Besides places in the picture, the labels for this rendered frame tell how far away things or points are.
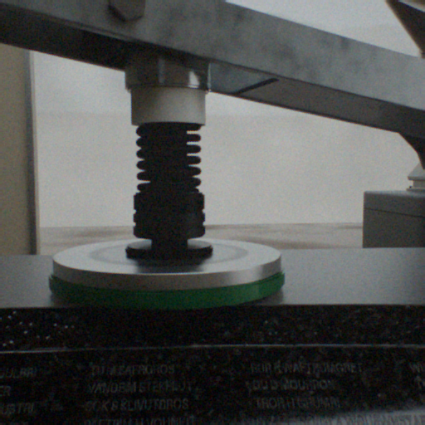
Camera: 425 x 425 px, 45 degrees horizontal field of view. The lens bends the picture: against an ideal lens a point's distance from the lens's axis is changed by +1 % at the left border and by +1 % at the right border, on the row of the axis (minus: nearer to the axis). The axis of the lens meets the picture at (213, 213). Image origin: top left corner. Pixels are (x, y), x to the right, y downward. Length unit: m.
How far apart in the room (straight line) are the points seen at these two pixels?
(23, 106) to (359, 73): 5.03
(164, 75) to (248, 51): 0.07
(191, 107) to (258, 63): 0.07
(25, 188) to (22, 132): 0.55
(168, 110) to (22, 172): 4.98
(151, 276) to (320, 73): 0.24
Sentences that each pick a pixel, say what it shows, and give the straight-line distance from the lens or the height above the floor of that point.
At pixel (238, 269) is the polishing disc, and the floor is 0.84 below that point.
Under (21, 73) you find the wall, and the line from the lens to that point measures 5.49.
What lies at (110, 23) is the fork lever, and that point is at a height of 1.03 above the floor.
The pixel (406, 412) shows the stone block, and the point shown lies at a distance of 0.42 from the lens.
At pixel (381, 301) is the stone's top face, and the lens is 0.46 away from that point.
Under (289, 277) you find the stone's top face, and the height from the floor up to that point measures 0.80.
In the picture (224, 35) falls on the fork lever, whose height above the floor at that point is 1.03.
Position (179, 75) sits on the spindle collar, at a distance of 0.45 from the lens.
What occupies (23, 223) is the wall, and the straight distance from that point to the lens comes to 5.44.
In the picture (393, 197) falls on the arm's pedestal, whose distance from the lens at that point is 1.64.
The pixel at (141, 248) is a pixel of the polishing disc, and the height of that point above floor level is 0.84.
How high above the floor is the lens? 0.91
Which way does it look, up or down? 5 degrees down
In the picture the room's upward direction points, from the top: straight up
